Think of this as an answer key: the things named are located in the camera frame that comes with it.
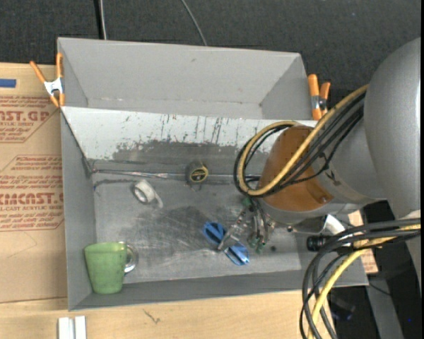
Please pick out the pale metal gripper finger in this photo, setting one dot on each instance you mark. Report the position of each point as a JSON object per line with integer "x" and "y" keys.
{"x": 224, "y": 244}
{"x": 235, "y": 230}

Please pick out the blue sunglasses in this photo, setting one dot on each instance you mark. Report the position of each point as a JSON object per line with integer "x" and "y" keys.
{"x": 213, "y": 231}

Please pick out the black and yellow tape measure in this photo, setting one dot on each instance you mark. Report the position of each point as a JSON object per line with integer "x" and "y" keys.
{"x": 197, "y": 173}

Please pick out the white tape roll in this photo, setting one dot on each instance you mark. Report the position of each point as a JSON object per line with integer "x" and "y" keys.
{"x": 143, "y": 191}

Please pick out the green cup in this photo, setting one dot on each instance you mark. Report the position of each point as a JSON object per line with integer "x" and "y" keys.
{"x": 104, "y": 268}

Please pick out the grey metal bin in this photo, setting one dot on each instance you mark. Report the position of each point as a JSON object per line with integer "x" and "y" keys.
{"x": 176, "y": 83}

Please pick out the brown cardboard board red print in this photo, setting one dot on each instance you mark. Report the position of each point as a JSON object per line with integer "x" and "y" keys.
{"x": 24, "y": 224}

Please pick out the black cylinder on white bracket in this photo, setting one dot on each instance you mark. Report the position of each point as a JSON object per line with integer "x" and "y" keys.
{"x": 315, "y": 243}

